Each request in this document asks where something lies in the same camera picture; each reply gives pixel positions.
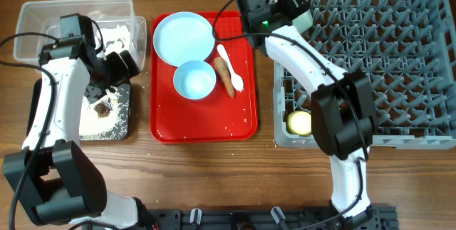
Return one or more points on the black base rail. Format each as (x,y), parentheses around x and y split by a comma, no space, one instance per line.
(373,218)

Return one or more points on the brown food scrap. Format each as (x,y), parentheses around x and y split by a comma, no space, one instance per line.
(102,109)

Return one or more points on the yellow plastic cup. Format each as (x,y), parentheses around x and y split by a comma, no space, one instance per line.
(299,123)

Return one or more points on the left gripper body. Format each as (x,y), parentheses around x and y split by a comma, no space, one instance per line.
(110,74)

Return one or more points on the large white plate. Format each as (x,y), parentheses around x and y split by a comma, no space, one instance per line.
(183,36)

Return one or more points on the white napkin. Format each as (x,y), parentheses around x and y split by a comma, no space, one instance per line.
(115,40)

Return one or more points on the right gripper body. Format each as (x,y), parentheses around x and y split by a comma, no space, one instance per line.
(283,8)

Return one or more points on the clear plastic bin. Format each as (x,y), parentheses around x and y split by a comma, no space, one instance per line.
(44,17)

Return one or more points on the white plastic spoon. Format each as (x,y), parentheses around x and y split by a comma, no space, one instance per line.
(236,79)

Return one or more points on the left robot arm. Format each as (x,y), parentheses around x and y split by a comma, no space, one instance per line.
(52,178)

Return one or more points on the black plastic tray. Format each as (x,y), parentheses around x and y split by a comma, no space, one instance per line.
(121,116)

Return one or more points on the light blue rice bowl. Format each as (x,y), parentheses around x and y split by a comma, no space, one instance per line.
(194,80)

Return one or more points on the mint green bowl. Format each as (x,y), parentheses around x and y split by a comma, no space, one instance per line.
(303,22)

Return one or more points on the red serving tray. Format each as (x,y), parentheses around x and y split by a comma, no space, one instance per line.
(218,117)

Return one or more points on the grey dishwasher rack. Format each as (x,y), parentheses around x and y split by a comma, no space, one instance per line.
(407,49)

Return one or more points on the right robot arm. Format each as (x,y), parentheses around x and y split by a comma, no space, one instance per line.
(343,118)

